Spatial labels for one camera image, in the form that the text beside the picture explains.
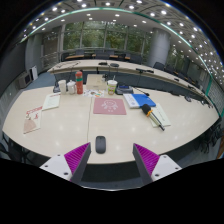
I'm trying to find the red white pamphlet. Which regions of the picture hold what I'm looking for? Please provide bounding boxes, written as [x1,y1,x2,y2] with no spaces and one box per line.
[23,107,42,134]

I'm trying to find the colourful sticker sheet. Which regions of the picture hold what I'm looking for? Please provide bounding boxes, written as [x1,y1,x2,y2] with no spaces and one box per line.
[83,90,104,98]

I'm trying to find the pink mouse pad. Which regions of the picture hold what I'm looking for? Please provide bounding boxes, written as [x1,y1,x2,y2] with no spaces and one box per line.
[93,98,126,115]

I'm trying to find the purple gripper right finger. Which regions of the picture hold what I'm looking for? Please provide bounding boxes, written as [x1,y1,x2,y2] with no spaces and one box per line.
[133,143,181,185]

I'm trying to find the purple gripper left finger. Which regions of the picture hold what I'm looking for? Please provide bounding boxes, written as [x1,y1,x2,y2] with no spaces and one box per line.
[41,143,91,183]

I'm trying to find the black yellow microphone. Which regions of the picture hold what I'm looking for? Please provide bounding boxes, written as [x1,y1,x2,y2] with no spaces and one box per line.
[142,104,165,130]

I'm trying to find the blue folder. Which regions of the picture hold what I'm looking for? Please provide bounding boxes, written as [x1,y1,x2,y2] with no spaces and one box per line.
[132,94,156,108]

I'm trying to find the white green leaflet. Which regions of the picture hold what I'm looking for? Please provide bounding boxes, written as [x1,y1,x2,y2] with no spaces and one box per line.
[42,93,61,110]

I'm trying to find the red thermos bottle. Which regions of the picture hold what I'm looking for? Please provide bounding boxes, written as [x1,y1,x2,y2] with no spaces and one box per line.
[75,71,83,94]

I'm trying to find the white paper sheet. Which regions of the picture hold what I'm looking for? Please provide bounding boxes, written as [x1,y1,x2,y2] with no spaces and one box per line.
[152,104,171,127]

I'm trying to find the white lidded jar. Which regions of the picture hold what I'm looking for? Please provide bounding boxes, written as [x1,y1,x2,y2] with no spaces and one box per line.
[67,80,76,94]

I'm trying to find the black computer mouse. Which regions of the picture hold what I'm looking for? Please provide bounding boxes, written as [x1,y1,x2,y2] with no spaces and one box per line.
[95,136,106,154]

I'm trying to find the black desk device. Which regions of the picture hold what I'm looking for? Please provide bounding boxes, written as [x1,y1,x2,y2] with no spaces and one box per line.
[115,85,133,95]

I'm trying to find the beige cardboard box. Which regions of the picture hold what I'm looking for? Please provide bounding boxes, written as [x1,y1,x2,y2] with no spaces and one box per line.
[86,74,107,90]

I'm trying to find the white paper cup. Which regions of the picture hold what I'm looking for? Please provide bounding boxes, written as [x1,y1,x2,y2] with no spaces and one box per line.
[58,80,67,94]

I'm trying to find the green printed paper cup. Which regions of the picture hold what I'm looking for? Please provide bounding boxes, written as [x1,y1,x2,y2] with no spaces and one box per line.
[107,80,118,95]

